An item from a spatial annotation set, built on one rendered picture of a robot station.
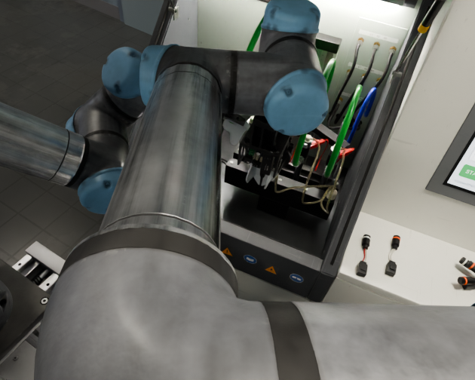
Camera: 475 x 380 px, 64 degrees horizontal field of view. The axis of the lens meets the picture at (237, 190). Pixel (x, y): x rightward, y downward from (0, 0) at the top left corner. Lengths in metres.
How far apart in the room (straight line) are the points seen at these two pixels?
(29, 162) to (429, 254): 0.95
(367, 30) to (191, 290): 1.08
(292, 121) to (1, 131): 0.34
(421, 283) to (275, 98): 0.75
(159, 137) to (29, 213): 2.18
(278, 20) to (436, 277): 0.79
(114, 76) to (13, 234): 1.85
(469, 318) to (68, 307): 0.16
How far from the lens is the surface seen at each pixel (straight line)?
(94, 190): 0.55
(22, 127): 0.53
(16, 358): 0.97
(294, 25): 0.52
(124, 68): 0.61
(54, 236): 2.30
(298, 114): 0.45
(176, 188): 0.23
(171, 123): 0.30
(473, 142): 1.04
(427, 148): 1.04
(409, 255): 1.11
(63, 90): 3.26
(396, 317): 0.17
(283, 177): 1.15
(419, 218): 1.15
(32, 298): 0.91
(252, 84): 0.45
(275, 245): 1.04
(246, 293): 1.27
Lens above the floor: 1.81
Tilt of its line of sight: 49 degrees down
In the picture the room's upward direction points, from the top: 8 degrees clockwise
